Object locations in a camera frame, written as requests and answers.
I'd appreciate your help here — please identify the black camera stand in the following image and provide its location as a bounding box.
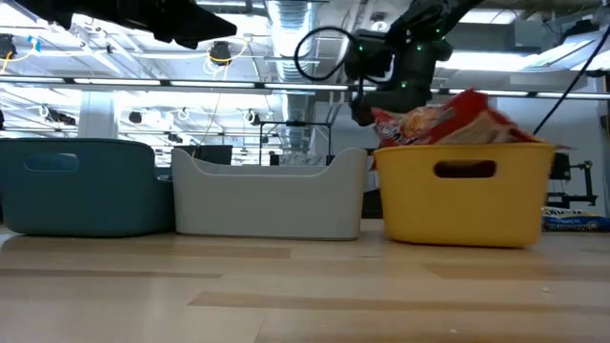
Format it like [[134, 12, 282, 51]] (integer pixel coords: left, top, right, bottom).
[[547, 151, 600, 210]]

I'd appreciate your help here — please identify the blue Maruchan noodle packet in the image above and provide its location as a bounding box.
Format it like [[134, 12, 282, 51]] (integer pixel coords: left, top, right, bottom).
[[541, 207, 610, 233]]

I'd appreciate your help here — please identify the overhead light bar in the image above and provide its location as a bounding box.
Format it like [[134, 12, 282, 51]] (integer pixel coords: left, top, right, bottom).
[[0, 75, 610, 101]]

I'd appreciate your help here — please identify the red Maruchan noodle packet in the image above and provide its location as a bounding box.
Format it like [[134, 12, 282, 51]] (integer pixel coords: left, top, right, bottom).
[[371, 105, 461, 148], [428, 88, 542, 145]]

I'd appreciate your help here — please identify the black right arm cable loop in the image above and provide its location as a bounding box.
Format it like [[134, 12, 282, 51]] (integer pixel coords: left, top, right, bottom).
[[294, 26, 363, 82]]

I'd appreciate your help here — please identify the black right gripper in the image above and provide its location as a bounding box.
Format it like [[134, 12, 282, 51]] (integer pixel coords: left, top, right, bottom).
[[345, 28, 454, 126]]

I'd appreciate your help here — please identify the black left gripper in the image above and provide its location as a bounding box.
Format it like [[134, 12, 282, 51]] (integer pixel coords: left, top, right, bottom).
[[61, 0, 238, 50]]

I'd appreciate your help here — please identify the teal plastic bin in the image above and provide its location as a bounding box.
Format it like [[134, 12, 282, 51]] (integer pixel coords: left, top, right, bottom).
[[0, 137, 175, 238]]

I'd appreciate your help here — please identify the white plastic bin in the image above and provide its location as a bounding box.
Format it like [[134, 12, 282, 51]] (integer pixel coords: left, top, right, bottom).
[[171, 147, 368, 241]]

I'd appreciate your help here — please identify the black monitor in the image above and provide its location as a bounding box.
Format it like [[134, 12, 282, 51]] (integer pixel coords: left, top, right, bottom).
[[175, 145, 234, 166]]

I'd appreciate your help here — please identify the black hanging cable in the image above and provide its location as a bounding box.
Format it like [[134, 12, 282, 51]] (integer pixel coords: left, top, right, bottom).
[[532, 37, 610, 137]]

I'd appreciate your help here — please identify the yellow plastic bin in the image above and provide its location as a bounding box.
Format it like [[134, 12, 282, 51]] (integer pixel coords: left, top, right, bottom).
[[373, 142, 557, 249]]

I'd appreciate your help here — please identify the silver ventilation duct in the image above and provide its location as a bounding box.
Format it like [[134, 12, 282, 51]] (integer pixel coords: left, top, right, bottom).
[[265, 0, 326, 153]]

